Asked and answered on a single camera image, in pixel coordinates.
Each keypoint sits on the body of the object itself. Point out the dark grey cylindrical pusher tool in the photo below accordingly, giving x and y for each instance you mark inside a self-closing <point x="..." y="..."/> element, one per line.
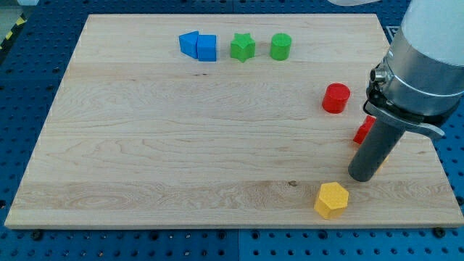
<point x="375" y="148"/>

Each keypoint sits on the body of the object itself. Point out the yellow hexagon block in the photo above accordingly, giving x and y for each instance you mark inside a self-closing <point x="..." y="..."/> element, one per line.
<point x="331" y="200"/>

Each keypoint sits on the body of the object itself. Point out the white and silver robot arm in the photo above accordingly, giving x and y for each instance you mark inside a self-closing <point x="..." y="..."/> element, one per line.
<point x="417" y="85"/>

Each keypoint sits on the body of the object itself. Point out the red star block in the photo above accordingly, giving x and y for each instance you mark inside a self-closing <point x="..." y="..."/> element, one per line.
<point x="364" y="129"/>

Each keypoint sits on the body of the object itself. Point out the red cylinder block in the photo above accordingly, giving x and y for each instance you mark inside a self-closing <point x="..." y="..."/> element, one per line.
<point x="335" y="98"/>

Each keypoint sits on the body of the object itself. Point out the green cylinder block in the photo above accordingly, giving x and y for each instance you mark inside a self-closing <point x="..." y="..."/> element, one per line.
<point x="280" y="46"/>

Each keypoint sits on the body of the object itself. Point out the light wooden board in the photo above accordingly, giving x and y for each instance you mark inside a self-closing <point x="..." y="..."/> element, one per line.
<point x="142" y="136"/>

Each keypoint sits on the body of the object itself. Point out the green star block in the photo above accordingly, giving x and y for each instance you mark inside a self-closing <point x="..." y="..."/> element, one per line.
<point x="242" y="47"/>

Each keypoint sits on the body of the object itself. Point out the blue cube block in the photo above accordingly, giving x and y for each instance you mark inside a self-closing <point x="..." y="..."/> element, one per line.
<point x="206" y="48"/>

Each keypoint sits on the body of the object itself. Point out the blue triangle block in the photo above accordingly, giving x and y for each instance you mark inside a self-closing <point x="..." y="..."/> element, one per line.
<point x="188" y="44"/>

